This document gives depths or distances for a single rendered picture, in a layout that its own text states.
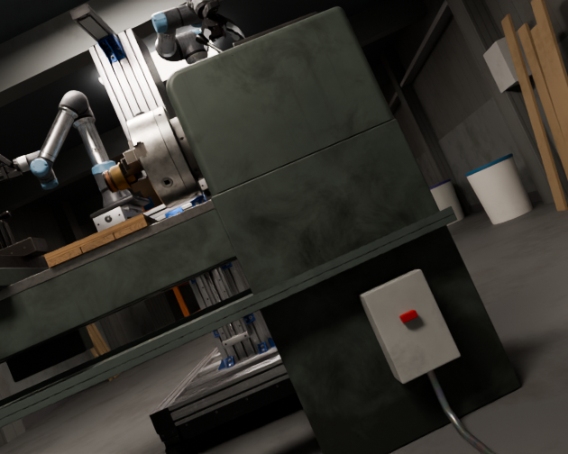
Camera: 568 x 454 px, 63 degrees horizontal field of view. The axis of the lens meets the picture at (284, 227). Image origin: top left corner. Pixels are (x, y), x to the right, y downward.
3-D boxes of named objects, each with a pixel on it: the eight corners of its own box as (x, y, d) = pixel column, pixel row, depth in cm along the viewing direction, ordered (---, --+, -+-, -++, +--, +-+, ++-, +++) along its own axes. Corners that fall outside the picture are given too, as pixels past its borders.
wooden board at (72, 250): (170, 234, 171) (166, 224, 171) (147, 225, 135) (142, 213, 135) (93, 267, 168) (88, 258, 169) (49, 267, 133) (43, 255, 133)
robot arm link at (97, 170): (98, 189, 219) (87, 163, 220) (102, 195, 232) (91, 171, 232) (123, 180, 223) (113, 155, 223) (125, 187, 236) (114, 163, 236)
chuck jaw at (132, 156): (151, 152, 152) (142, 140, 140) (158, 166, 152) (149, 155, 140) (120, 166, 151) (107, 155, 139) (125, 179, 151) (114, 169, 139)
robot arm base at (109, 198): (113, 213, 234) (105, 195, 235) (140, 201, 233) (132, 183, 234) (99, 212, 219) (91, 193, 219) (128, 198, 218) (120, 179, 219)
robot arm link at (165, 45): (150, 47, 228) (148, 5, 181) (170, 40, 230) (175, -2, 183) (159, 70, 229) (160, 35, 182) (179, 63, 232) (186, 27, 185)
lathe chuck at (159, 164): (196, 196, 173) (160, 116, 169) (190, 200, 142) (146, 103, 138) (173, 206, 173) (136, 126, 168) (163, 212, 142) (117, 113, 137)
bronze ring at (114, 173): (132, 162, 159) (106, 173, 158) (124, 155, 150) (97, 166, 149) (142, 186, 159) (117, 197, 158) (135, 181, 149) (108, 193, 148)
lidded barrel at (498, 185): (547, 204, 475) (520, 149, 478) (499, 225, 477) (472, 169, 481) (525, 207, 526) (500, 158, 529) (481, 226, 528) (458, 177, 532)
